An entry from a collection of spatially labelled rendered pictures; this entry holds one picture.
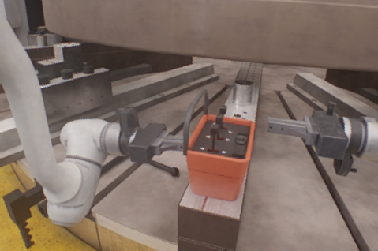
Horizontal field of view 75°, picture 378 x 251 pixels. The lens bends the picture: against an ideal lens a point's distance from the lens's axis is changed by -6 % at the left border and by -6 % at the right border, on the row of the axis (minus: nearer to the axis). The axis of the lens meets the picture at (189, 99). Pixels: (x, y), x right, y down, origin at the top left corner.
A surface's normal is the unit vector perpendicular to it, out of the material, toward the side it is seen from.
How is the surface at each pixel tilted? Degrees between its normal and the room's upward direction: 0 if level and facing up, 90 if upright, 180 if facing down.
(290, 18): 90
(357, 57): 90
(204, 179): 97
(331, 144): 90
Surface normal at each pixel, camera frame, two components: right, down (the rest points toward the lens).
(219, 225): -0.29, 0.35
